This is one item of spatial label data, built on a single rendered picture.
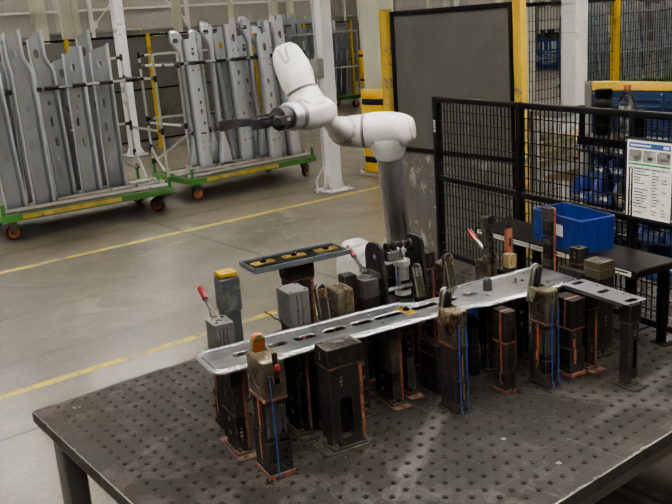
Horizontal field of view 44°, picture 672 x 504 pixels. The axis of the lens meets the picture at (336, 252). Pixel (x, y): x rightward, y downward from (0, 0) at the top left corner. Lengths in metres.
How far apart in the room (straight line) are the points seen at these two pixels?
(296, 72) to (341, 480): 1.25
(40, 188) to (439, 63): 5.14
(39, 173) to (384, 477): 7.39
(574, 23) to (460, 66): 2.09
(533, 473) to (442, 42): 3.64
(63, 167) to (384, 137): 6.84
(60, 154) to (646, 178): 7.42
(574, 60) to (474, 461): 5.30
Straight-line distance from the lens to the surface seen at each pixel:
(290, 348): 2.52
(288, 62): 2.70
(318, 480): 2.42
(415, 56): 5.76
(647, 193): 3.27
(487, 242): 3.09
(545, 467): 2.46
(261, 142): 11.03
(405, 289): 2.98
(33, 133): 9.36
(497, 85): 5.26
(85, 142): 9.97
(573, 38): 7.38
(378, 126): 3.16
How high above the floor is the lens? 1.93
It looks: 15 degrees down
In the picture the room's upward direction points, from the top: 4 degrees counter-clockwise
